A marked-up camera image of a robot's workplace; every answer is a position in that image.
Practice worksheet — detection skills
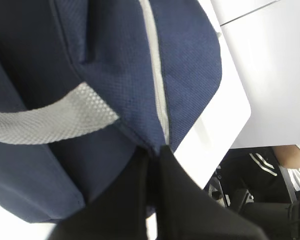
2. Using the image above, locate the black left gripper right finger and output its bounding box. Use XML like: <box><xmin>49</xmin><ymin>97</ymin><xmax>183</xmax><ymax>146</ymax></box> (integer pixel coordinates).
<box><xmin>156</xmin><ymin>146</ymin><xmax>267</xmax><ymax>240</ymax></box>

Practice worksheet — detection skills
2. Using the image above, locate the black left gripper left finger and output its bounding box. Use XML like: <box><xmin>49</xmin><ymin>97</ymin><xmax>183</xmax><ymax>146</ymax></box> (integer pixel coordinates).
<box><xmin>49</xmin><ymin>147</ymin><xmax>149</xmax><ymax>240</ymax></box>

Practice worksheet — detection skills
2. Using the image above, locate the navy and white lunch bag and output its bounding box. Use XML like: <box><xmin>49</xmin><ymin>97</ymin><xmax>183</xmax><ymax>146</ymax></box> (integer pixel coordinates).
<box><xmin>0</xmin><ymin>0</ymin><xmax>222</xmax><ymax>223</ymax></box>

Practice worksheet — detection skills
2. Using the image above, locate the black office chair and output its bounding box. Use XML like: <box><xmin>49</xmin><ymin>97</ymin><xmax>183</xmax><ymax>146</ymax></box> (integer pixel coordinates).
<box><xmin>206</xmin><ymin>160</ymin><xmax>300</xmax><ymax>240</ymax></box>

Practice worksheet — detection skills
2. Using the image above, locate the seated person in background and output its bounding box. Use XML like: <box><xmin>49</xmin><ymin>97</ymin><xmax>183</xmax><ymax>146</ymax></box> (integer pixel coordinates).
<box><xmin>220</xmin><ymin>144</ymin><xmax>300</xmax><ymax>240</ymax></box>

